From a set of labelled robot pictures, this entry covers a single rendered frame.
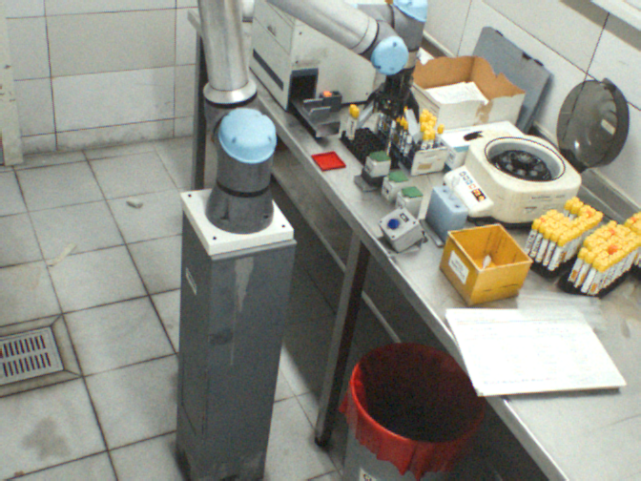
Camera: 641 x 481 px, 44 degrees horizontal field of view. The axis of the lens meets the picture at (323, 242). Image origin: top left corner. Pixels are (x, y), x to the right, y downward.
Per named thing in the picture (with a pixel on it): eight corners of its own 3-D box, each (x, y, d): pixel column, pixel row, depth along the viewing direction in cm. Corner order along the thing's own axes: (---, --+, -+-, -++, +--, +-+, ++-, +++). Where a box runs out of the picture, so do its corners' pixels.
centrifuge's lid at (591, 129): (580, 59, 195) (606, 63, 198) (538, 147, 209) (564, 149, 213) (630, 103, 180) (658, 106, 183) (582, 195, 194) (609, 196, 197)
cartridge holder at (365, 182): (353, 179, 200) (355, 168, 198) (383, 175, 204) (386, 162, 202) (362, 192, 196) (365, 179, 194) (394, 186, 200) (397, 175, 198)
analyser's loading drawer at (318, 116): (284, 99, 224) (286, 83, 221) (305, 96, 227) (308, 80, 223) (316, 136, 210) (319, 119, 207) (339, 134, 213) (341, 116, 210)
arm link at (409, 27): (386, -11, 173) (423, -11, 176) (378, 37, 180) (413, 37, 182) (399, 4, 167) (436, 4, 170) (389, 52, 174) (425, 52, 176)
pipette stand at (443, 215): (418, 222, 189) (426, 187, 183) (444, 219, 192) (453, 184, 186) (437, 248, 182) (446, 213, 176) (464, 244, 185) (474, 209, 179)
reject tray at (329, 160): (310, 156, 206) (311, 154, 205) (334, 153, 209) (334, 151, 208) (322, 171, 201) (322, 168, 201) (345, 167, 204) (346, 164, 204)
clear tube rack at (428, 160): (372, 135, 219) (376, 112, 214) (403, 131, 223) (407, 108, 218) (410, 176, 205) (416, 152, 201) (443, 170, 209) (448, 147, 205)
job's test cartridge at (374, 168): (362, 176, 200) (366, 154, 196) (379, 173, 202) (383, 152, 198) (370, 184, 197) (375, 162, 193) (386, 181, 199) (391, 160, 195)
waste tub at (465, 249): (437, 266, 177) (446, 231, 171) (487, 258, 182) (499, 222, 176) (467, 307, 168) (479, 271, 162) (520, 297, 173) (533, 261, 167)
